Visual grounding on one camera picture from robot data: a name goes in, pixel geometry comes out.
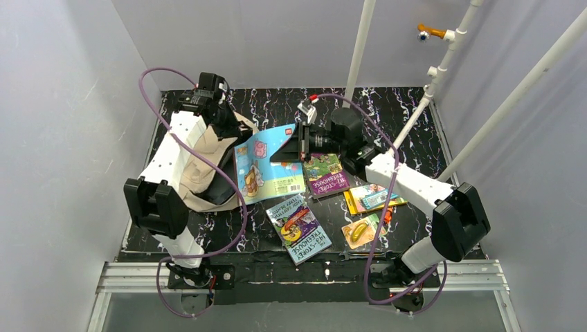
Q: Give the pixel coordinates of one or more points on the blue 143-storey treehouse book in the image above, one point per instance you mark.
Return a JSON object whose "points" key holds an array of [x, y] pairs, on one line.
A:
{"points": [[298, 229]]}

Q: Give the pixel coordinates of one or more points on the orange small toy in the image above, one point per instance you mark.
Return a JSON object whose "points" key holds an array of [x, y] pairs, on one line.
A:
{"points": [[388, 215]]}

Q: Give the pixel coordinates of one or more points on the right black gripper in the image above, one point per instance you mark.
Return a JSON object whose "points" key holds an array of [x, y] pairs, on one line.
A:
{"points": [[302, 142]]}

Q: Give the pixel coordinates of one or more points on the light blue cartoon notebook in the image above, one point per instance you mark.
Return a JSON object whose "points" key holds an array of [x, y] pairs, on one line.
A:
{"points": [[257, 177]]}

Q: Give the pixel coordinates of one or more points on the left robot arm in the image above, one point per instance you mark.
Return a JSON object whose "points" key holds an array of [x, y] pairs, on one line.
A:
{"points": [[153, 198]]}

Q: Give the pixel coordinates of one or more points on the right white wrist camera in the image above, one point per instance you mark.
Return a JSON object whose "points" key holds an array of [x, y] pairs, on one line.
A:
{"points": [[307, 107]]}

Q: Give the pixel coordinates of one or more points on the beige canvas student bag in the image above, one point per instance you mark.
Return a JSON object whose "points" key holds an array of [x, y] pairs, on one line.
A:
{"points": [[202, 188]]}

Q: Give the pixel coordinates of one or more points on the yellow item blister pack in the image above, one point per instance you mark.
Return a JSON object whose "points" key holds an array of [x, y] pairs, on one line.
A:
{"points": [[361, 232]]}

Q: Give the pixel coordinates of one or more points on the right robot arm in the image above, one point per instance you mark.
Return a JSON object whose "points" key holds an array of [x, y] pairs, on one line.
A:
{"points": [[457, 214]]}

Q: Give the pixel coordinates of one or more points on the yellow crayon pack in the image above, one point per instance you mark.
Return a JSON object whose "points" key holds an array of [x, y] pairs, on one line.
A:
{"points": [[365, 198]]}

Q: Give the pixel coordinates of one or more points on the white pvc pipe frame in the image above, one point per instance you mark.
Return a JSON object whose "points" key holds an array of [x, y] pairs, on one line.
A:
{"points": [[454, 37]]}

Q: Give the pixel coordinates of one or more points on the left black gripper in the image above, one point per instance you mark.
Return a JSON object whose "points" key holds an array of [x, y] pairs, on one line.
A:
{"points": [[233, 126]]}

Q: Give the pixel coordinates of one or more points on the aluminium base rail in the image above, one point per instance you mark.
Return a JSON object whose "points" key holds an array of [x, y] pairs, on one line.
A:
{"points": [[467, 275]]}

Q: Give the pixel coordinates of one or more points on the purple treehouse book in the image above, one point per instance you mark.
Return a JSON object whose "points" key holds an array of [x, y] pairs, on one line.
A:
{"points": [[325, 176]]}

